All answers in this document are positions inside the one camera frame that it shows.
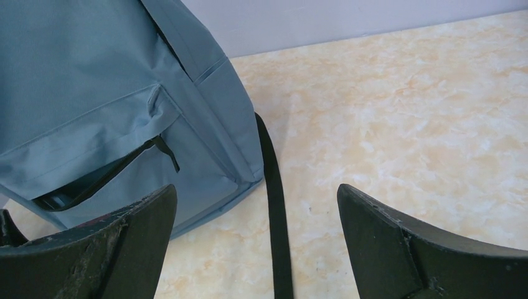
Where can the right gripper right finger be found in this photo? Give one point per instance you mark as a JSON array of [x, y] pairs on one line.
[[394, 255]]

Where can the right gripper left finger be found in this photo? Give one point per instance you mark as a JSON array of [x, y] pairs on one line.
[[118, 255]]

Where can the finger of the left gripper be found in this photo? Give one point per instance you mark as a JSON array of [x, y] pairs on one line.
[[11, 236]]

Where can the blue grey backpack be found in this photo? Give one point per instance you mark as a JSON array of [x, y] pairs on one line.
[[105, 102]]

